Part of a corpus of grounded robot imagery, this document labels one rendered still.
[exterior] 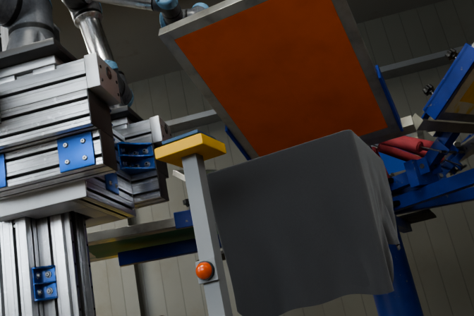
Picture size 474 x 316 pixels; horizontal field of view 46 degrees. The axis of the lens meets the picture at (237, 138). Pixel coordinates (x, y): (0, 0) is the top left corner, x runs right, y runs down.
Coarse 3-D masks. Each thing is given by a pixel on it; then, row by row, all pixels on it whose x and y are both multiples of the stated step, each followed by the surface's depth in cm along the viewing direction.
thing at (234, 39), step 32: (192, 32) 178; (224, 32) 178; (256, 32) 178; (192, 64) 188; (224, 64) 188; (256, 64) 188; (224, 96) 199; (256, 96) 199; (288, 96) 198; (256, 128) 211; (288, 128) 211
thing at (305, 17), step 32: (288, 0) 169; (320, 0) 169; (288, 32) 178; (320, 32) 178; (288, 64) 188; (320, 64) 187; (352, 64) 187; (320, 96) 198; (352, 96) 198; (320, 128) 211; (352, 128) 210
